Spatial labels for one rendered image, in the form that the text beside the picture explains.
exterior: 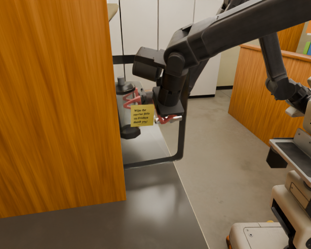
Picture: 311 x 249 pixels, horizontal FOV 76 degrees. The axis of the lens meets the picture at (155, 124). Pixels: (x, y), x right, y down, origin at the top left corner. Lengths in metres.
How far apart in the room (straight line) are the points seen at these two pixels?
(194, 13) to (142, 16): 0.89
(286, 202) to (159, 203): 0.57
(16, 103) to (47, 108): 0.07
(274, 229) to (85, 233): 1.26
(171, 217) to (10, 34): 0.61
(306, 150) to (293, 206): 0.25
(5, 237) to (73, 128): 0.37
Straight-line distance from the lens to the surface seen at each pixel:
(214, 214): 1.93
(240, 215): 1.99
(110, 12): 0.56
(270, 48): 0.86
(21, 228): 0.76
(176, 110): 0.52
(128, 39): 3.68
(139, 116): 0.64
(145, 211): 0.68
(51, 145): 0.59
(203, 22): 0.42
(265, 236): 1.57
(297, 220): 1.01
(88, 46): 0.48
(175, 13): 3.80
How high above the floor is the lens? 1.48
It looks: 28 degrees down
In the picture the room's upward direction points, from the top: straight up
